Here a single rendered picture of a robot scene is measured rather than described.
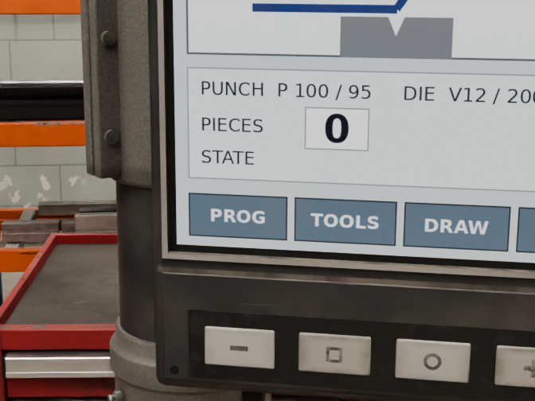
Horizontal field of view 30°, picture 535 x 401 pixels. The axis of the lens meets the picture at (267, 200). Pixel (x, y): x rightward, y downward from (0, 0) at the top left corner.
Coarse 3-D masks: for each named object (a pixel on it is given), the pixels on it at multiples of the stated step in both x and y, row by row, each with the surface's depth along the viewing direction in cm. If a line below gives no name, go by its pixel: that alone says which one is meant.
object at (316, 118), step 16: (320, 112) 49; (336, 112) 49; (352, 112) 49; (368, 112) 49; (320, 128) 49; (336, 128) 49; (352, 128) 49; (368, 128) 49; (304, 144) 50; (320, 144) 50; (336, 144) 49; (352, 144) 49; (368, 144) 49
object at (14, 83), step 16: (16, 80) 301; (32, 80) 301; (48, 80) 302; (64, 80) 302; (80, 80) 303; (0, 96) 272; (16, 96) 272; (32, 96) 273; (48, 96) 273; (64, 96) 274; (80, 96) 274; (0, 112) 268; (16, 112) 268; (32, 112) 268; (48, 112) 269; (64, 112) 269; (80, 112) 270
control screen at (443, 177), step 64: (192, 0) 49; (256, 0) 48; (320, 0) 48; (384, 0) 48; (448, 0) 47; (512, 0) 46; (192, 64) 50; (256, 64) 49; (320, 64) 49; (384, 64) 48; (448, 64) 48; (512, 64) 47; (192, 128) 51; (256, 128) 50; (384, 128) 49; (448, 128) 48; (512, 128) 48; (192, 192) 51; (256, 192) 51; (320, 192) 50; (384, 192) 50; (448, 192) 49; (512, 192) 49; (448, 256) 50; (512, 256) 49
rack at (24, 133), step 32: (0, 0) 258; (32, 0) 259; (64, 0) 260; (0, 128) 266; (32, 128) 266; (64, 128) 267; (0, 224) 317; (0, 256) 274; (32, 256) 274; (0, 288) 323
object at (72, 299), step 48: (48, 240) 172; (96, 240) 177; (48, 288) 152; (96, 288) 152; (0, 336) 130; (48, 336) 130; (96, 336) 131; (0, 384) 132; (48, 384) 132; (96, 384) 133
